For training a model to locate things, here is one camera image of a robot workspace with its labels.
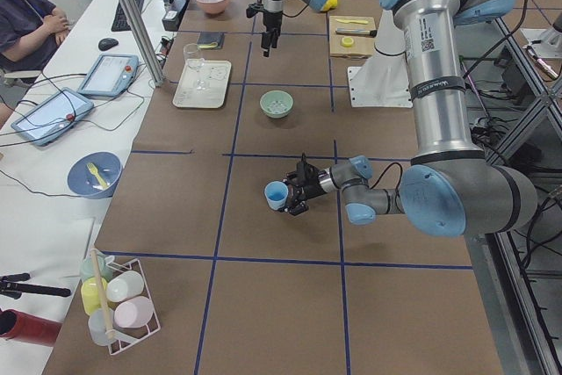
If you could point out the clear cup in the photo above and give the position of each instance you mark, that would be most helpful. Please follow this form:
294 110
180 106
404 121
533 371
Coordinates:
97 329

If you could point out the white bear tray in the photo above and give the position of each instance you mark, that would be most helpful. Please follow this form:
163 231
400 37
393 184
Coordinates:
206 88

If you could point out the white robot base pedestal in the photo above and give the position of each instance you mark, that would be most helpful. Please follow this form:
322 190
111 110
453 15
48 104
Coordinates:
382 80

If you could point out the black power box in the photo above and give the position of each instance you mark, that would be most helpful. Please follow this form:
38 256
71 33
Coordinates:
174 15

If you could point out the yellow plastic knife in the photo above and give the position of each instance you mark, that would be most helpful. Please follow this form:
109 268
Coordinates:
352 21

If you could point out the green bowl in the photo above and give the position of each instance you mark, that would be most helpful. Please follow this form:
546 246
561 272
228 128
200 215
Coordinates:
272 95

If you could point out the yellow plastic fork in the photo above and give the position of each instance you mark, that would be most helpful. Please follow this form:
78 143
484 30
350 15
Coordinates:
92 168

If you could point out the near teach pendant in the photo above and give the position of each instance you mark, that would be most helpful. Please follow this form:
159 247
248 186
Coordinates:
53 117

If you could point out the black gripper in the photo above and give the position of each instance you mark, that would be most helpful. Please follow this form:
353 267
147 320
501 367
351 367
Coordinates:
269 23
311 189

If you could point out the metal muddler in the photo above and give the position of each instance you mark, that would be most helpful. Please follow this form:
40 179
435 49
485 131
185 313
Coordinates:
356 32

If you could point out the blue cup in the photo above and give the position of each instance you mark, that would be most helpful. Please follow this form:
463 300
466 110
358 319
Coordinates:
276 194

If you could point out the blue bowl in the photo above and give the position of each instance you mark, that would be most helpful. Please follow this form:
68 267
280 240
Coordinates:
82 183

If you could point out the black computer mouse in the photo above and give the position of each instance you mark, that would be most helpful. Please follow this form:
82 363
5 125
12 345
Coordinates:
107 43

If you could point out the teach pendant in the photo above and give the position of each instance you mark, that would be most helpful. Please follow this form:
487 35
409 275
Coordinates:
110 75
53 117

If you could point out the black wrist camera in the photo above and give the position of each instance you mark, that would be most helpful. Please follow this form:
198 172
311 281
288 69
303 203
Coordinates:
253 9
305 170

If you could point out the seated person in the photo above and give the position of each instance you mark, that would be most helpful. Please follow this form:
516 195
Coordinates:
31 32

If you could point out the clear wine glass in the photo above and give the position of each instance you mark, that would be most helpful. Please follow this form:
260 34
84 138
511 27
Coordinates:
195 61

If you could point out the pink cup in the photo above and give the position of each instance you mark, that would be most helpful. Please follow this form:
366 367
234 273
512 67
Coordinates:
134 313

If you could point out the white wire cup rack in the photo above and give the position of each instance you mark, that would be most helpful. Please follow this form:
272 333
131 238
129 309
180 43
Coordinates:
126 338

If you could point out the ice cubes in green bowl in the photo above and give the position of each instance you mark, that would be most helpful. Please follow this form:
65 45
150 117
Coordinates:
277 107

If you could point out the black tripod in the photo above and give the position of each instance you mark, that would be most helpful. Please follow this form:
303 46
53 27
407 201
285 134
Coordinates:
15 285

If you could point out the white cup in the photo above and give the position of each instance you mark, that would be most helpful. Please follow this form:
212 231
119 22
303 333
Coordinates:
125 286

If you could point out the far teach pendant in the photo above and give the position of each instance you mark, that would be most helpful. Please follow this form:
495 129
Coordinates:
110 75

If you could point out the red bottle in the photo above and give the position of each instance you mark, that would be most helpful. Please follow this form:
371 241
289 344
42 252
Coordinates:
27 328

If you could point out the lemon half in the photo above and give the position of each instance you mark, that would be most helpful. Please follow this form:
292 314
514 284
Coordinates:
347 41

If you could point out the yellow cup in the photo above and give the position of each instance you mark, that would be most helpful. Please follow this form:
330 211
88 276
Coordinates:
89 295

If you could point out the aluminium frame post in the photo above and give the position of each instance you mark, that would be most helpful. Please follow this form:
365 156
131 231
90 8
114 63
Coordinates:
140 34

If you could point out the wooden cutting board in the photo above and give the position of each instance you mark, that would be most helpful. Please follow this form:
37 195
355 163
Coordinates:
363 46

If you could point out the green cup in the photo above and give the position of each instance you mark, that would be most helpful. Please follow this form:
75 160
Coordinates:
104 263

